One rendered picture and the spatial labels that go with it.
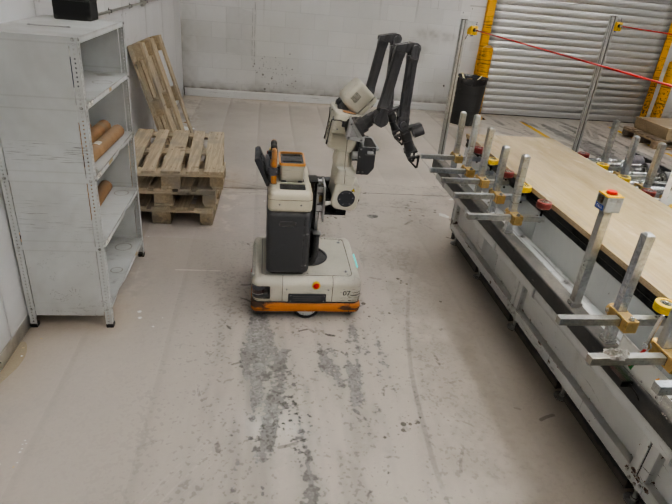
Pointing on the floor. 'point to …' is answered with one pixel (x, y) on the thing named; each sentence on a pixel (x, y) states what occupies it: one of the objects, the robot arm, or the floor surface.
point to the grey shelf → (67, 163)
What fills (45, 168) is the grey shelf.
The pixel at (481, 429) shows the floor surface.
